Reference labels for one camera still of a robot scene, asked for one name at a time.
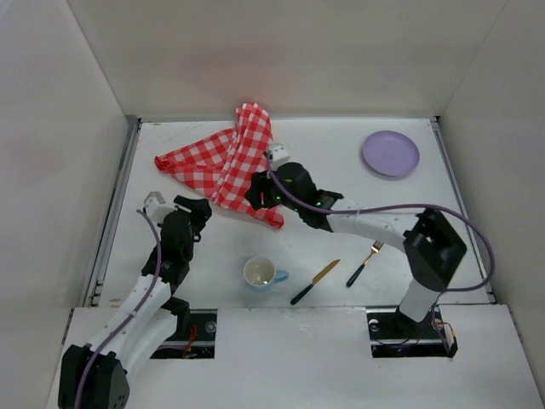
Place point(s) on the gold fork dark handle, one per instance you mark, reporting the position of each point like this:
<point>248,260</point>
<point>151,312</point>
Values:
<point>374,249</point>

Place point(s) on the lilac plastic plate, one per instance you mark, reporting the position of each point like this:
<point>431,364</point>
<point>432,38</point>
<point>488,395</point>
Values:
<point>390,154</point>

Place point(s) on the red white checkered cloth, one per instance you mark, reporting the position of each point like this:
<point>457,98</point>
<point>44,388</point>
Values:
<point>221,165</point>

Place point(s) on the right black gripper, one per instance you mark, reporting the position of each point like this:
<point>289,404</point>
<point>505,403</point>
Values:
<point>260,192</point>

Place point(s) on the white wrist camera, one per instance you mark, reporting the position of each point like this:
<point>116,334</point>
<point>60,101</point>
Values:
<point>276,155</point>
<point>155,206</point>

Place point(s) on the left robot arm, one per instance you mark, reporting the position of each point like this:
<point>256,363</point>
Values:
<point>99,373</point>

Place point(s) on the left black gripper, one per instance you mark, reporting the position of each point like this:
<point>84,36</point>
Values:
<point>192,211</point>

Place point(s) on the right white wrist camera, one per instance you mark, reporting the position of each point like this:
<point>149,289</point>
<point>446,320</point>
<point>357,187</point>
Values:
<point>276,155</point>

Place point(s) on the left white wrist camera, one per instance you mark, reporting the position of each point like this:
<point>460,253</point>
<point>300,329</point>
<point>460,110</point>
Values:
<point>155,206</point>

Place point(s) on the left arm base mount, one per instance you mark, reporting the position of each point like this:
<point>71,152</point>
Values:
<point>194,341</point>

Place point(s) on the gold knife dark handle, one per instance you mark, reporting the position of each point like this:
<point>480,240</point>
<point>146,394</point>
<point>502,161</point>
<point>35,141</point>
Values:
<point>314,281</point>

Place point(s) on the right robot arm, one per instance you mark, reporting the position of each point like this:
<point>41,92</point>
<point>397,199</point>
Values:
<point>432,246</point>

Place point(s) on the white mug blue handle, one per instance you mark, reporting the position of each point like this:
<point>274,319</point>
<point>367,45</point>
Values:
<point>260,274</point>

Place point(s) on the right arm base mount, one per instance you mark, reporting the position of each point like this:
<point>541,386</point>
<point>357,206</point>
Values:
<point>392,335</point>

